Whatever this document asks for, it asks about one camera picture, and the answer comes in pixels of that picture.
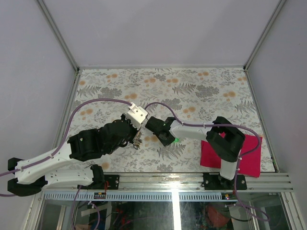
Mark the large metal keyring with clips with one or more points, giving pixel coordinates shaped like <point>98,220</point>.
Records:
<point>137,141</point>

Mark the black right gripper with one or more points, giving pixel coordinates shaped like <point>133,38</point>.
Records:
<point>166,143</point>

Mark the floral patterned table mat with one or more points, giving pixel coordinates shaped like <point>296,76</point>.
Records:
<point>192,94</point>

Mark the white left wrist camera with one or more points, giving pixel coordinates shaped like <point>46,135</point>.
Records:
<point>137,115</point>

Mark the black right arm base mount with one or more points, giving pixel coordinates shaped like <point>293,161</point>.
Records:
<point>214,181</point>

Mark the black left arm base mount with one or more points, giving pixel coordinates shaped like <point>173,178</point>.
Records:
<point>105,180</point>

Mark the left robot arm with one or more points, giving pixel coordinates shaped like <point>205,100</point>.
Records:
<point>33,175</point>

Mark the grey slotted cable duct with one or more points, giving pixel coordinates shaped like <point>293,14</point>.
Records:
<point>132,196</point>

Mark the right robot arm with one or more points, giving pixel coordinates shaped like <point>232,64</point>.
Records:
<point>223,137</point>

